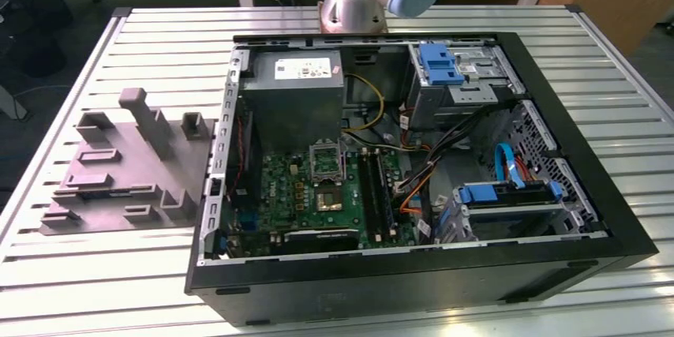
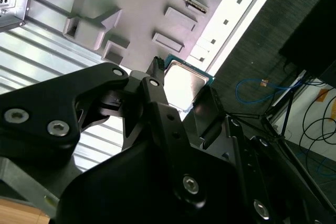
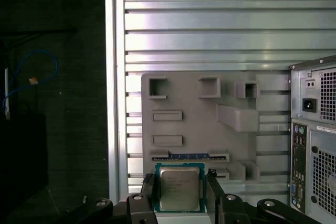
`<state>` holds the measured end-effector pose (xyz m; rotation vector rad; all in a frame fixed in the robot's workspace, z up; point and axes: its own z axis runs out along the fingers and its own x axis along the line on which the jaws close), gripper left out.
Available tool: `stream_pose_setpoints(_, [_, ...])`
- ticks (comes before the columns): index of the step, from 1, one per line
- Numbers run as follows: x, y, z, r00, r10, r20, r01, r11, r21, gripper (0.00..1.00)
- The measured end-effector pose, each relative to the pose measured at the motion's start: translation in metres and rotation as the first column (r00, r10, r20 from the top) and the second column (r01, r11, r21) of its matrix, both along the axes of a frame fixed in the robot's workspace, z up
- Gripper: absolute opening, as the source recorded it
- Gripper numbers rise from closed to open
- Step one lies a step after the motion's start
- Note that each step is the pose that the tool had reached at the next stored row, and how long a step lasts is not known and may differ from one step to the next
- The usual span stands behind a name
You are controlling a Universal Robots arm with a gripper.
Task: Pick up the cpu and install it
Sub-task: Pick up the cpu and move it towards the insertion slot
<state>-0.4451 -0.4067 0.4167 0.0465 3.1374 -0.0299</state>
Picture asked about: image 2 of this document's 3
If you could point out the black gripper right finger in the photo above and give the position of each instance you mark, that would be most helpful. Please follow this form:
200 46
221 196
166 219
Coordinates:
210 113

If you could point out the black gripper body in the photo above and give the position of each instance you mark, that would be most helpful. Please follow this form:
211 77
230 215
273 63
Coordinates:
136 187

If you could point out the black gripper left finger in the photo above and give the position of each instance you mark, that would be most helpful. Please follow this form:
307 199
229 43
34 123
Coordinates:
52 98

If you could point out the silver CPU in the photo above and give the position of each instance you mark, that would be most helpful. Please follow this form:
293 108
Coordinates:
183 85

